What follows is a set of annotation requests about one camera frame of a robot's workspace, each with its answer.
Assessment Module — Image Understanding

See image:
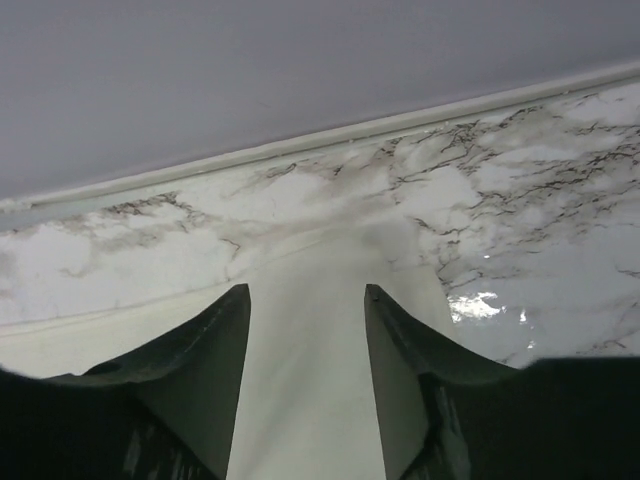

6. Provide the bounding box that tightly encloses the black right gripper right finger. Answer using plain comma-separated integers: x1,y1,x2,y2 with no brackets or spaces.
364,284,639,479

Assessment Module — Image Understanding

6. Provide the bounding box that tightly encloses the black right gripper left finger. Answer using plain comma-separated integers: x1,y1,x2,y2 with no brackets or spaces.
1,284,250,479

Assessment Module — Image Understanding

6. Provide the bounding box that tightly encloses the cream cloth napkin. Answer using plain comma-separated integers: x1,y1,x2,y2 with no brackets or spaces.
1,224,452,479

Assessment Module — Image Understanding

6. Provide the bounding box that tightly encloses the aluminium table frame rail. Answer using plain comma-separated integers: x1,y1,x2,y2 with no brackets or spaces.
1,60,639,215

